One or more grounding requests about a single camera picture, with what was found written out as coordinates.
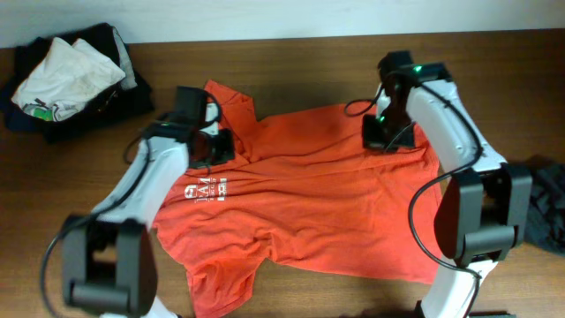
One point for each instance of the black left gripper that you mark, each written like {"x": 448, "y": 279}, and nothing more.
{"x": 218, "y": 147}

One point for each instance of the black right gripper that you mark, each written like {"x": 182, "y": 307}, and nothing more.
{"x": 373, "y": 133}

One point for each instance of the orange t-shirt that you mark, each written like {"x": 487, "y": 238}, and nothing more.
{"x": 302, "y": 192}

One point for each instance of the dark blue-grey garment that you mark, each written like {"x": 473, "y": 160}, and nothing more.
{"x": 545, "y": 219}

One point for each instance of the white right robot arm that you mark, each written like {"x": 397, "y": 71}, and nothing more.
{"x": 483, "y": 212}

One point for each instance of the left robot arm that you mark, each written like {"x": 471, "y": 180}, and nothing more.
{"x": 108, "y": 260}

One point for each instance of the black folded clothes pile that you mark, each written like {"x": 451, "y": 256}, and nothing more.
{"x": 127, "y": 99}

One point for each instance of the white folded t-shirt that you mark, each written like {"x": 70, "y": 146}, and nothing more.
{"x": 66, "y": 80}

